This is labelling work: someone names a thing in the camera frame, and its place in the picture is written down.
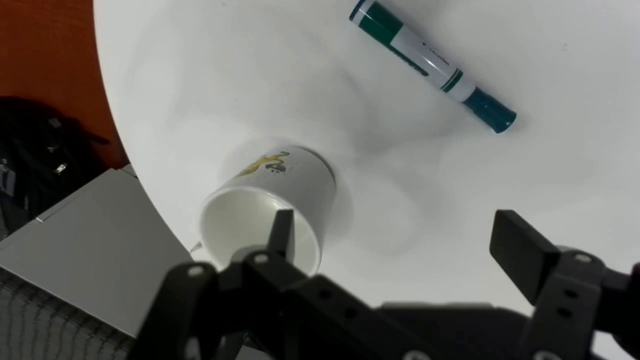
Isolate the black shiny bundle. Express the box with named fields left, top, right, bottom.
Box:
left=0, top=94, right=112, bottom=225

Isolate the green and white marker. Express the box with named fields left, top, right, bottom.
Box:
left=346, top=0, right=520, bottom=136

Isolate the white ceramic cup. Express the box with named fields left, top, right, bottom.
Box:
left=197, top=143, right=340, bottom=275

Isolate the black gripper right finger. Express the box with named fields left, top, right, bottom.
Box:
left=489, top=208, right=640, bottom=360

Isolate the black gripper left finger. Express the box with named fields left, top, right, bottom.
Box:
left=128, top=208, right=376, bottom=360

